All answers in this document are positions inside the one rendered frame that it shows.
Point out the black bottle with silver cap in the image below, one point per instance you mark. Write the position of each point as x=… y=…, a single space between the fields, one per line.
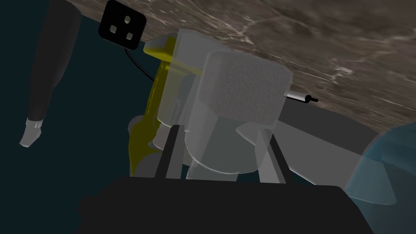
x=52 y=65

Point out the silver rod with black tip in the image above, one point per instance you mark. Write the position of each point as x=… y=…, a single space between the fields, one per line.
x=300 y=97

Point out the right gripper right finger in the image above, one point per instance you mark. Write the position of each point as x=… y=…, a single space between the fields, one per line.
x=271 y=159

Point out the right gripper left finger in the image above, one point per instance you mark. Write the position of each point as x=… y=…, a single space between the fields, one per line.
x=172 y=152

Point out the blue translucent container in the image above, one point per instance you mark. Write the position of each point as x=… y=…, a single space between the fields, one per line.
x=386 y=169

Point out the grey flat slab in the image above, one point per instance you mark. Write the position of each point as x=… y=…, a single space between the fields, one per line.
x=325 y=133

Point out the black wall socket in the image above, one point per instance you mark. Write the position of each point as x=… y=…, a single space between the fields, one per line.
x=122 y=24

